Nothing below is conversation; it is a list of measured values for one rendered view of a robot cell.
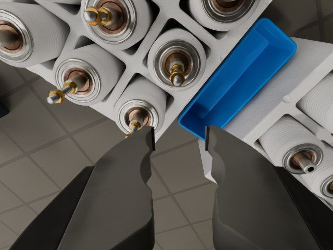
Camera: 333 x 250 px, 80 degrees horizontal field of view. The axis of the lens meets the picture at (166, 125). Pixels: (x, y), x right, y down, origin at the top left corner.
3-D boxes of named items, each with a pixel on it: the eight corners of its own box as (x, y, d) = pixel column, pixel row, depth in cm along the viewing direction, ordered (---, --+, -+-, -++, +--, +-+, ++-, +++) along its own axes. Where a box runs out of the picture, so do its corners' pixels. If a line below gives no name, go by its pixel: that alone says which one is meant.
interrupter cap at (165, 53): (209, 67, 32) (210, 68, 32) (173, 95, 35) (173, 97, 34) (181, 27, 30) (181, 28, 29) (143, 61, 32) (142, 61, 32)
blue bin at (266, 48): (202, 123, 65) (207, 144, 54) (174, 104, 62) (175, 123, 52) (275, 41, 53) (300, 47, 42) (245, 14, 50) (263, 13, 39)
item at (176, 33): (204, 51, 48) (218, 69, 32) (173, 77, 51) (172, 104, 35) (179, 17, 45) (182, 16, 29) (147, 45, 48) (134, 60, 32)
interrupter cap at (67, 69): (63, 48, 32) (61, 49, 31) (108, 72, 33) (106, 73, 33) (52, 89, 35) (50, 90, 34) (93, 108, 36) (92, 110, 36)
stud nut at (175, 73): (177, 67, 25) (177, 68, 24) (187, 75, 25) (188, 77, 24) (167, 79, 25) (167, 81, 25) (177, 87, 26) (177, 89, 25)
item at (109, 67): (97, 31, 47) (57, 39, 31) (135, 52, 49) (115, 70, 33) (85, 68, 51) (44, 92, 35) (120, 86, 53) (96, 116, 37)
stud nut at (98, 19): (85, 6, 22) (82, 5, 22) (100, 6, 22) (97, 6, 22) (88, 25, 23) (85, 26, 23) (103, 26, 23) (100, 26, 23)
